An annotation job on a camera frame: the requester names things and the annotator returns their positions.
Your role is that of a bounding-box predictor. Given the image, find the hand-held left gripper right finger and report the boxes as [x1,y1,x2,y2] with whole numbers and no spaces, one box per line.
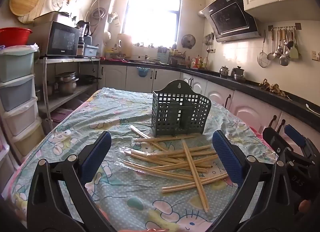
[211,130,292,232]

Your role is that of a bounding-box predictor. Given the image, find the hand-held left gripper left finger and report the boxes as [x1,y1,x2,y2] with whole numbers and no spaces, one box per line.
[26,131,113,232]

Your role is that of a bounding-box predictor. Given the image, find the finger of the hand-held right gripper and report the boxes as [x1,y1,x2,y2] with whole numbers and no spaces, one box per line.
[262,126,286,153]
[284,124,308,149]

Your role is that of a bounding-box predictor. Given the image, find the group of bamboo chopsticks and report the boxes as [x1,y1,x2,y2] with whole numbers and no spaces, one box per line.
[122,125,229,213]

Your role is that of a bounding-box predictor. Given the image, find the green plastic utensil holder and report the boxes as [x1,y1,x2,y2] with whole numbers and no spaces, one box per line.
[151,80,212,138]

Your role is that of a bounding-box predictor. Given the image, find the row of hanging kitchen utensils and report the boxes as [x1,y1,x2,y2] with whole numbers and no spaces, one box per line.
[269,23,302,67]

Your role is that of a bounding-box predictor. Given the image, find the person's right hand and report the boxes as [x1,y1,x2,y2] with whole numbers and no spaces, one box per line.
[298,199,313,213]

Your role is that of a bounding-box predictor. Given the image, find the cartoon printed tablecloth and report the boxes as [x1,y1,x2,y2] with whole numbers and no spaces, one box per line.
[11,87,279,232]

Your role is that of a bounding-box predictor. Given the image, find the pile of dried roots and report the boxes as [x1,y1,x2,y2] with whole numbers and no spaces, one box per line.
[259,78,288,95]

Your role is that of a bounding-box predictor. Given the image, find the black countertop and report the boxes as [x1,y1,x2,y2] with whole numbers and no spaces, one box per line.
[100,57,320,124]

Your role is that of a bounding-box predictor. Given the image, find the metal shelf rack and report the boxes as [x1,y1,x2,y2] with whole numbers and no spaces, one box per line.
[35,56,102,123]

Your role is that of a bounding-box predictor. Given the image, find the black frying pan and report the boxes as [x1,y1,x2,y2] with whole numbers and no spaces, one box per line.
[76,74,102,84]

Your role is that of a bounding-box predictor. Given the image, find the stacked steel pots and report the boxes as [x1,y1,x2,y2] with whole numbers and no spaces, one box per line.
[55,72,79,95]

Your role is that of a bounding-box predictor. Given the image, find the small steel pot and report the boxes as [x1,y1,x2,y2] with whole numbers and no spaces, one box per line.
[35,86,54,101]

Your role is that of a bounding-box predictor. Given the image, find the white plastic drawer unit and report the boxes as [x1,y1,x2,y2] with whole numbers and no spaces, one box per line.
[0,145,16,187]

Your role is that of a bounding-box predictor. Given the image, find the white base cabinets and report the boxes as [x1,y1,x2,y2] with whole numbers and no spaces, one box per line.
[100,65,320,148]

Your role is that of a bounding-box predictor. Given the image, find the cluster of condiment bottles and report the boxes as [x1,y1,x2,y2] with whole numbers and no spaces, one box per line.
[191,56,208,70]

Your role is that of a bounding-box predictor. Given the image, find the pastel plastic drawer tower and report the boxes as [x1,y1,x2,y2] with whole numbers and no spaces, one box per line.
[0,45,43,158]

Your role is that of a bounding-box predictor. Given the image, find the blue plastic box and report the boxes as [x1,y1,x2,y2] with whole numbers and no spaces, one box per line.
[84,45,100,58]

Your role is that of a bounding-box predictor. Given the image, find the small hanging kitchen tools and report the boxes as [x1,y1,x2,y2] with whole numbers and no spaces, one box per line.
[205,34,216,54]

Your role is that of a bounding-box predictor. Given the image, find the tan cutting board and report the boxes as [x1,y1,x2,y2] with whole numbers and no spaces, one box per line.
[117,34,133,57]

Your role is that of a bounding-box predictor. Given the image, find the small drawer organizer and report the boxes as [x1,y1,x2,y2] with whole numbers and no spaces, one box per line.
[157,47,171,64]

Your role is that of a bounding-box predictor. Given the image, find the black blender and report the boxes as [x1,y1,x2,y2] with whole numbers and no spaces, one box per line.
[76,20,92,57]

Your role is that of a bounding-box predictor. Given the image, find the black microwave oven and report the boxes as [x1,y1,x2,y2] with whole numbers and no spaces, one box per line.
[31,21,81,58]

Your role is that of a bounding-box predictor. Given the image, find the black range hood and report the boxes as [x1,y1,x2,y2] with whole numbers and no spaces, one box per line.
[199,0,259,43]

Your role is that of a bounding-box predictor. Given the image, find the red plastic basin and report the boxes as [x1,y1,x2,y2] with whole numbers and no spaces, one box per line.
[0,27,33,48]

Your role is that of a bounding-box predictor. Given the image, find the metal baking tray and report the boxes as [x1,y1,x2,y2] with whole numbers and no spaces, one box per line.
[34,11,70,26]

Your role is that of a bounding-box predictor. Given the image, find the round woven straw mat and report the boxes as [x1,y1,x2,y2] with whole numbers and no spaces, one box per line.
[17,0,47,24]

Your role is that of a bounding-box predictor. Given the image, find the kitchen window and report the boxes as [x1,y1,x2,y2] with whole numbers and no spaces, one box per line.
[124,0,182,48]

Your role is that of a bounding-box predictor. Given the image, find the glass pot lid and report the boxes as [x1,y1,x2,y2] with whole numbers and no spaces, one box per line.
[52,0,70,11]

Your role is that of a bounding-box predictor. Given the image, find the white cable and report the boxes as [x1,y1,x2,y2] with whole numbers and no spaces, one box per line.
[306,103,320,116]

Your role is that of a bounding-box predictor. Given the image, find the wire mesh skimmer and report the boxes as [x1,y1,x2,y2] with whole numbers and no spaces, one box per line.
[257,31,269,68]

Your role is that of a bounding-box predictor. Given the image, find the coiled hose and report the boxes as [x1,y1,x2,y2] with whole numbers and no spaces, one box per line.
[90,7,107,21]

